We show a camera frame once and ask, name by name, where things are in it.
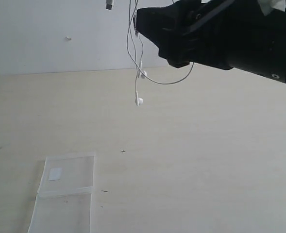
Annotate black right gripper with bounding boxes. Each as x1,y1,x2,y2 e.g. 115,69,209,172
136,0,286,70

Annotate white wired earphones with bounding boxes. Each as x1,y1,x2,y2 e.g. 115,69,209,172
105,0,195,107

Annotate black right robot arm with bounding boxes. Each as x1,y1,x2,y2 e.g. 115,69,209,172
135,0,286,84

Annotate clear plastic storage box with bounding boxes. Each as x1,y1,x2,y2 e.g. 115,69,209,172
28,153,94,233

